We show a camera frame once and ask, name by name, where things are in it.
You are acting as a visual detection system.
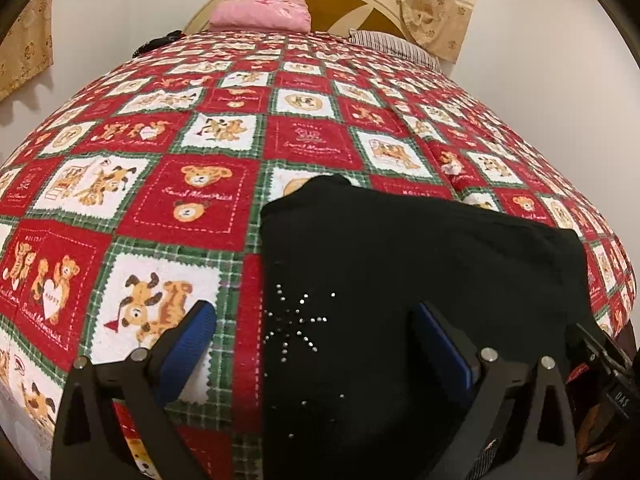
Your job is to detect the red bear printed blanket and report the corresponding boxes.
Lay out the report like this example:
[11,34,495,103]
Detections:
[0,29,639,480]

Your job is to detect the black pants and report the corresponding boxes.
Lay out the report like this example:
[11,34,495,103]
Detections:
[259,173,607,480]

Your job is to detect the beige floral curtain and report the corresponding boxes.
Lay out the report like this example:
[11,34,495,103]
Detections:
[0,0,55,104]
[273,0,488,65]

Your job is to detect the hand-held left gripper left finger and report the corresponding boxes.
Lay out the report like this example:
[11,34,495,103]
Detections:
[50,300,218,480]

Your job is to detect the pink folded pillow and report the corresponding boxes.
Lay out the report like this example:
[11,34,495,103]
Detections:
[208,0,311,34]

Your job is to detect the small black object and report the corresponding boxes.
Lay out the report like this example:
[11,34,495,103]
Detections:
[132,31,184,59]

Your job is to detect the striped pillow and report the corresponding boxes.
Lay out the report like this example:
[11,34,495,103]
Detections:
[348,29,444,74]

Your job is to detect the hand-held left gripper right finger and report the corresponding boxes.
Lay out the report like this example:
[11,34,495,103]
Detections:
[410,302,579,480]

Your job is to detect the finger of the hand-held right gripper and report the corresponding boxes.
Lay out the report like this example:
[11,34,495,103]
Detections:
[567,323,632,384]

